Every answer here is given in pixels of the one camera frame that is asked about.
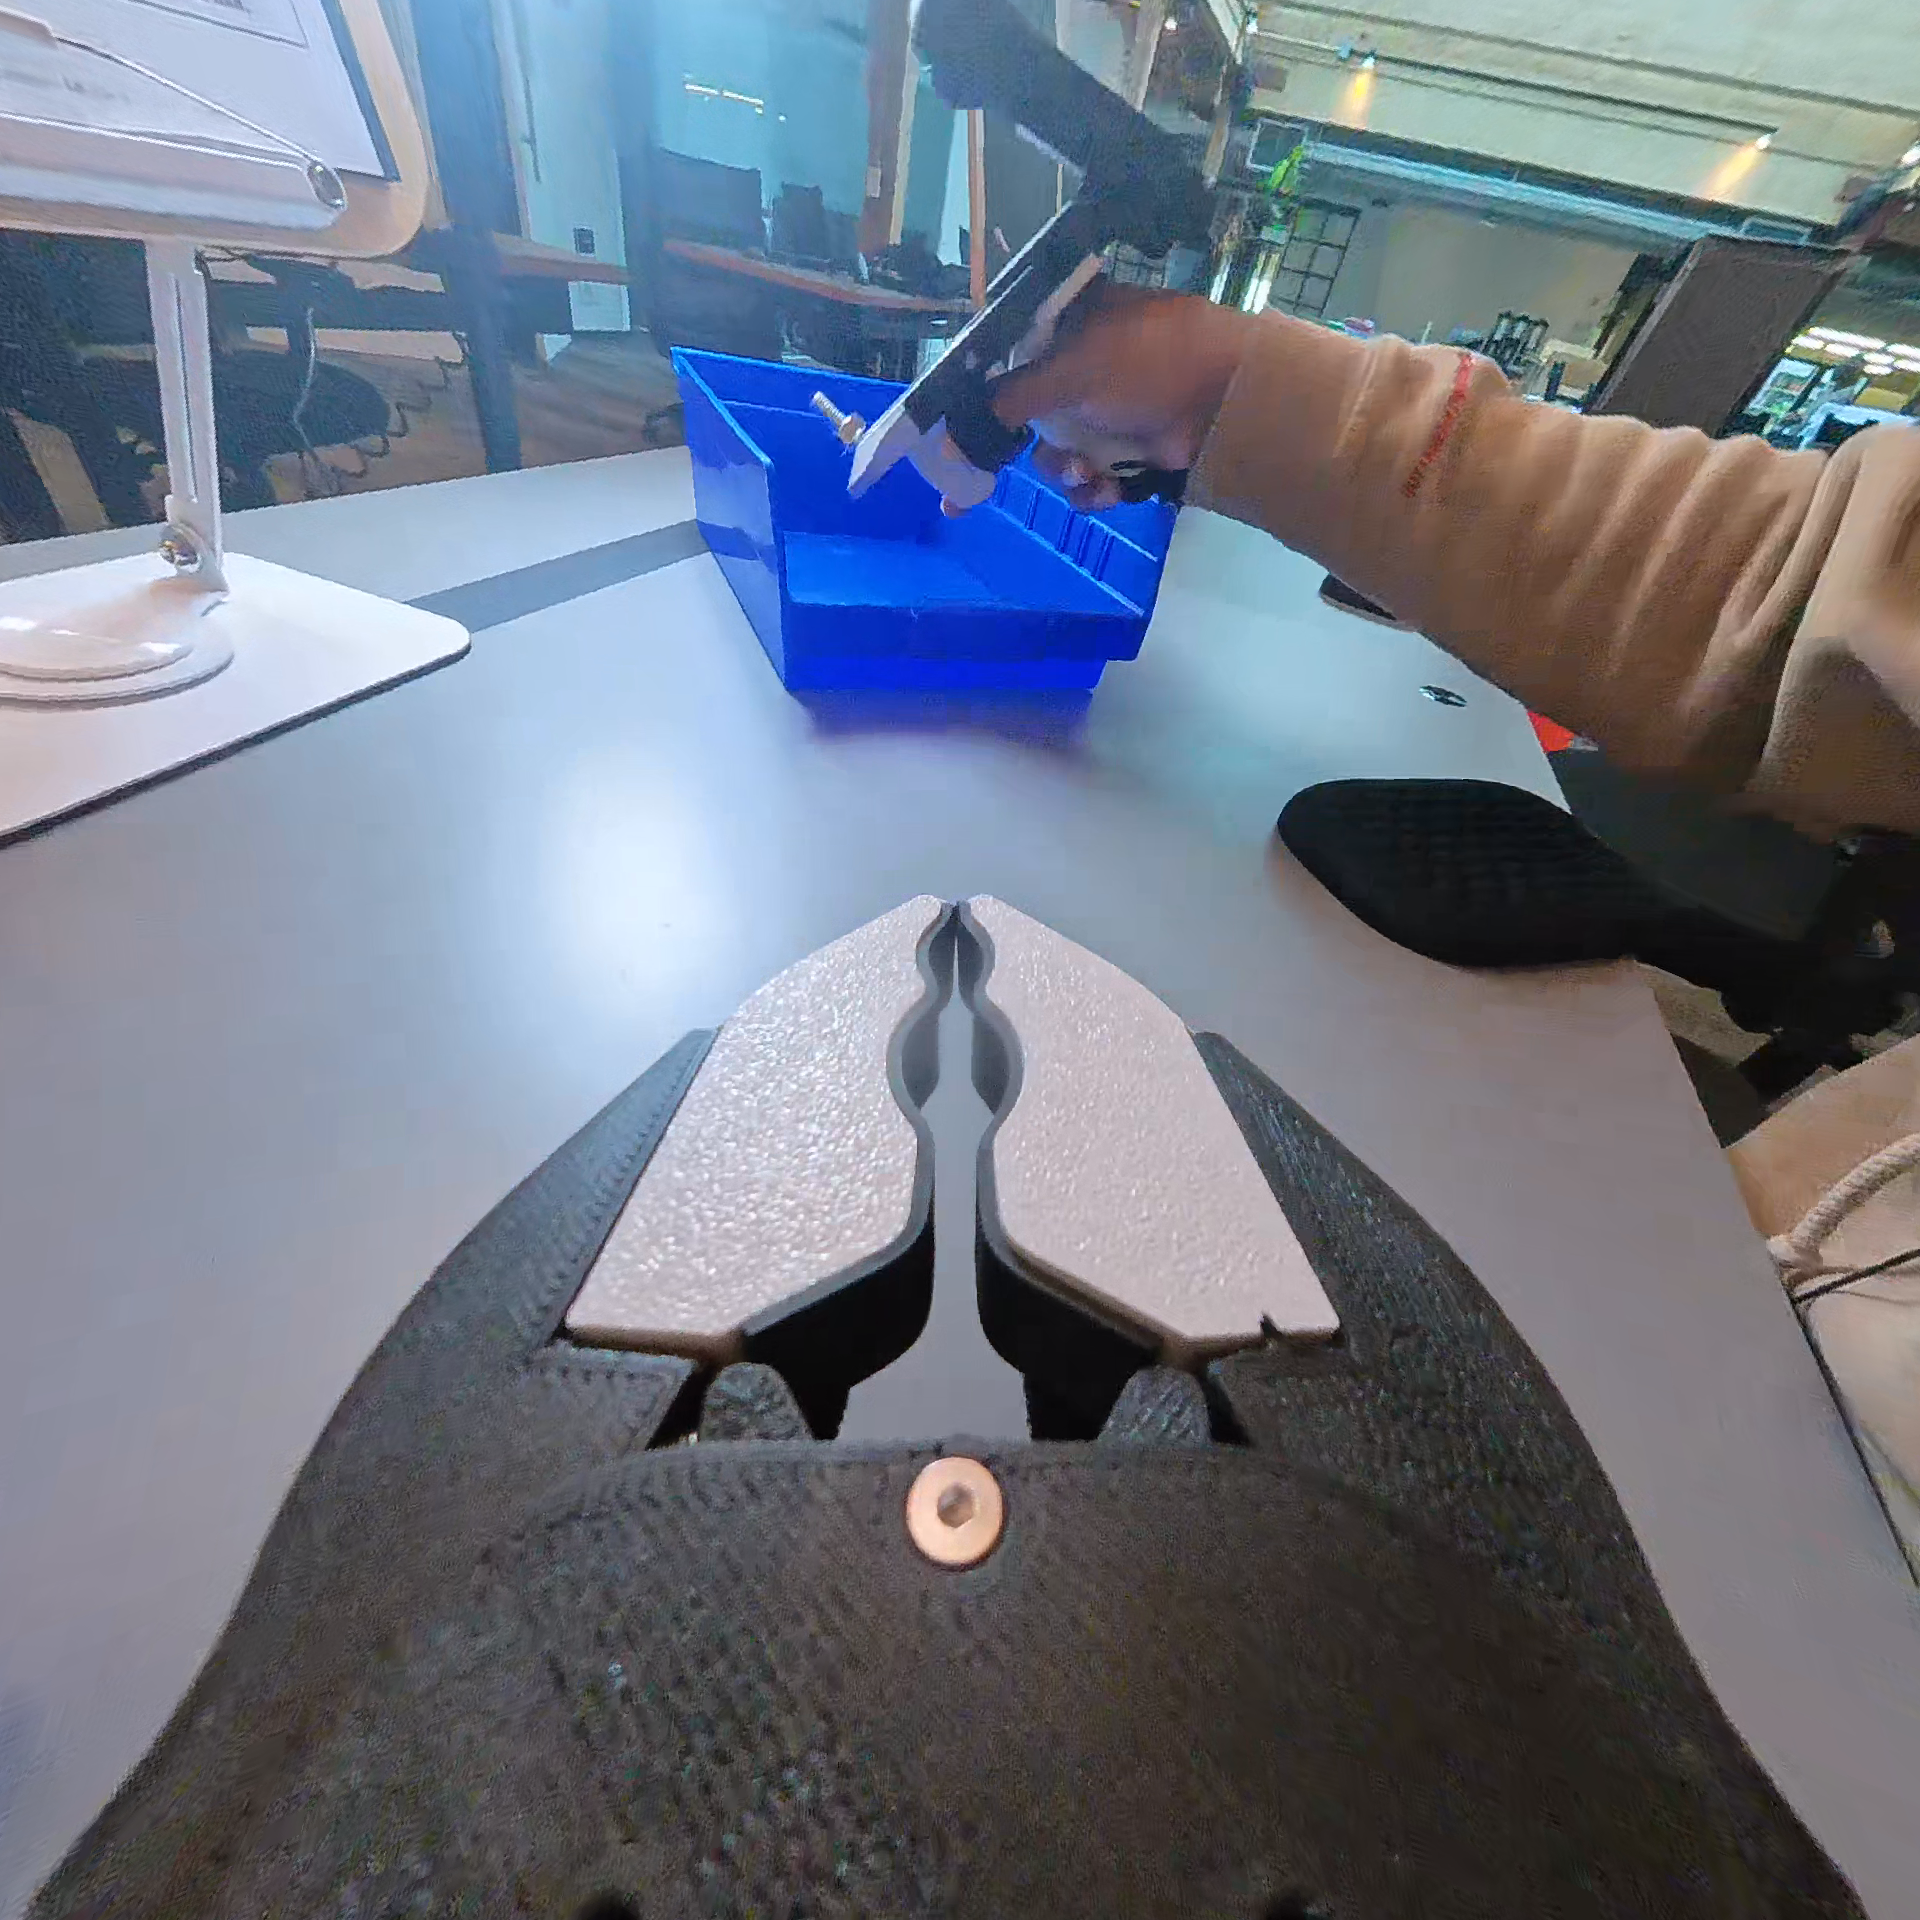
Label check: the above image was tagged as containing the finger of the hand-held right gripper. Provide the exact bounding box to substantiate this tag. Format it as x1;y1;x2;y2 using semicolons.
848;272;1113;496

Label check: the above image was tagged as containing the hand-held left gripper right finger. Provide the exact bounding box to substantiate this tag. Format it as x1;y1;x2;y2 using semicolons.
959;896;1346;1417

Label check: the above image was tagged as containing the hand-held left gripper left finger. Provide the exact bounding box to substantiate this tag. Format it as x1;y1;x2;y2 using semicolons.
565;896;954;1427

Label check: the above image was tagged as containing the blue plastic bin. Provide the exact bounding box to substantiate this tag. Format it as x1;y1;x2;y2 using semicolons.
669;346;1182;702

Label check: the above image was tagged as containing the person's right forearm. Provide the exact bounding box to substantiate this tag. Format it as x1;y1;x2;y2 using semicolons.
1186;310;1920;842

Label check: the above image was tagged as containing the person's right hand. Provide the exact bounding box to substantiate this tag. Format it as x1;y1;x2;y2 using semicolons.
991;277;1262;496

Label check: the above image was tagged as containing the black panel on tripod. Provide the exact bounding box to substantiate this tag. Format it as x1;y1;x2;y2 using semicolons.
1584;236;1862;437

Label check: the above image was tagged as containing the black office chair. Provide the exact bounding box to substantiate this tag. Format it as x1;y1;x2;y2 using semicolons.
1544;737;1920;1098

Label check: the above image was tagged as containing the white document stand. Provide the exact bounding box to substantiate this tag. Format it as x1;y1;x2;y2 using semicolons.
0;0;473;848

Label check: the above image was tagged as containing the person's torso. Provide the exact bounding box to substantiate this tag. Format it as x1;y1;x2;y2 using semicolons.
1726;1035;1920;1562

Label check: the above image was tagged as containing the printed instruction sheet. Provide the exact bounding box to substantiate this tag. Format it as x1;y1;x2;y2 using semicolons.
0;0;393;184

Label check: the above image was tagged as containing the thin black cable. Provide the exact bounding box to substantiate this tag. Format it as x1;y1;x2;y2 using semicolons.
1785;1246;1920;1308

